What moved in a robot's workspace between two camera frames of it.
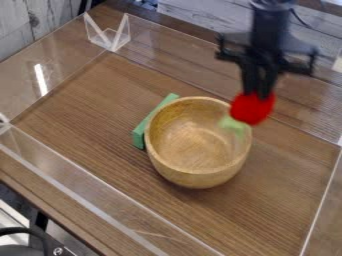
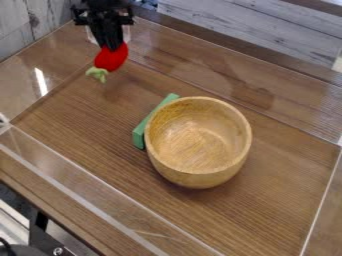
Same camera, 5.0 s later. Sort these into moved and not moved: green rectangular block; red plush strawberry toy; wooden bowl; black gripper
Moved: black gripper; red plush strawberry toy
Not moved: green rectangular block; wooden bowl
